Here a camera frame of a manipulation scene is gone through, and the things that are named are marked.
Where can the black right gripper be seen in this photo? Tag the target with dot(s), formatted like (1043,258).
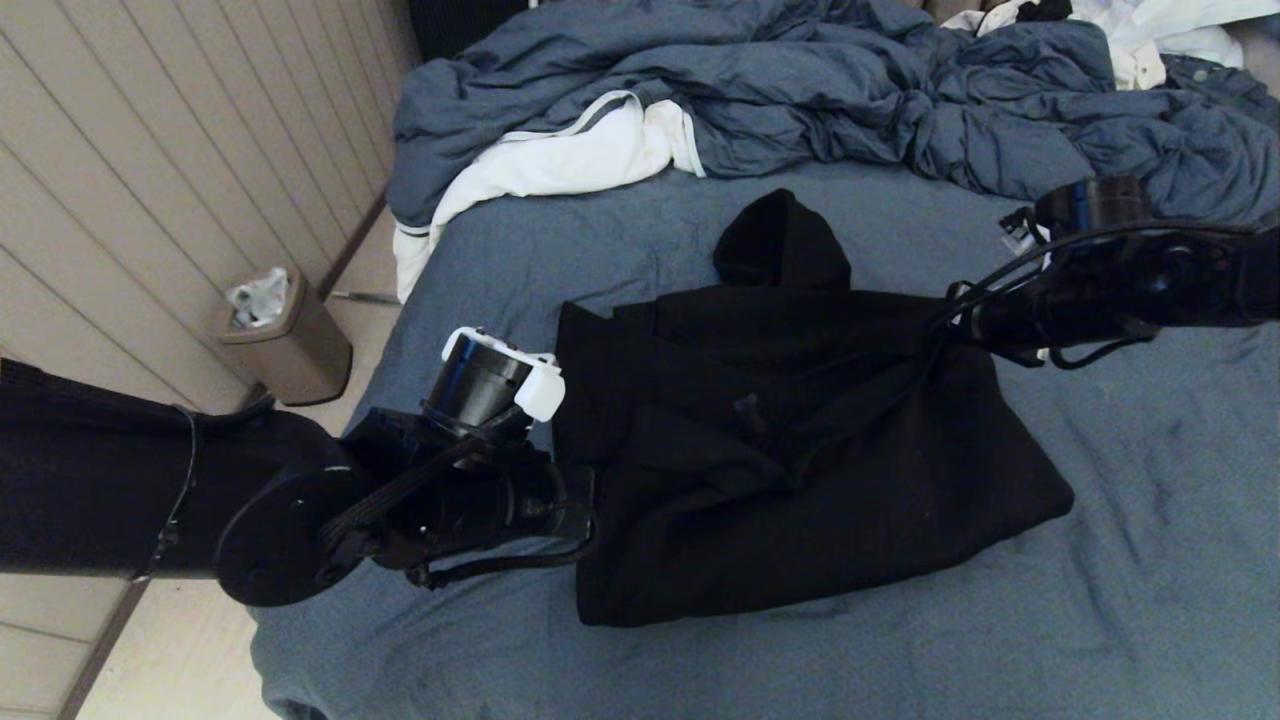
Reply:
(1060,300)

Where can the blue denim shirt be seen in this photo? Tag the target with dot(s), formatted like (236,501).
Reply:
(1215,85)

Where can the small black garment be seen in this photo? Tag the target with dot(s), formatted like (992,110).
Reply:
(1045,10)

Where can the crumpled blue duvet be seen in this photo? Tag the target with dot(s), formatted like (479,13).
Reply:
(800,80)

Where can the black zip hoodie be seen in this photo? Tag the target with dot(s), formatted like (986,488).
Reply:
(800,480)

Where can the white plastic bin bag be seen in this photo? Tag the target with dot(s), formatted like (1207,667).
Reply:
(258,296)

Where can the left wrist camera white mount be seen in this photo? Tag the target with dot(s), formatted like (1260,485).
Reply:
(535,385)

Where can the brown trash bin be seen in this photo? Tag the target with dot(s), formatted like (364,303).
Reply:
(300,355)

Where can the thin metal rod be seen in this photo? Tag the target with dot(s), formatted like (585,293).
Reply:
(365,295)

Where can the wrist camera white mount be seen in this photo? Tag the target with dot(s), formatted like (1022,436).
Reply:
(1025,235)
(535,385)

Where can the white crumpled clothes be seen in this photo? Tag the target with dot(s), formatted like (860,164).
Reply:
(1150,28)

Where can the blue bed sheet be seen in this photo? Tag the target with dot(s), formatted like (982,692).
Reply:
(1100,600)

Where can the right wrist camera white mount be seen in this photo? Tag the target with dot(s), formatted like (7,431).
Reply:
(1025,235)

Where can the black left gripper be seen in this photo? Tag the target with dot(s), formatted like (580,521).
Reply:
(480,490)

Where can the white blanket with grey stripe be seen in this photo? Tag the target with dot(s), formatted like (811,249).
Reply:
(560,158)

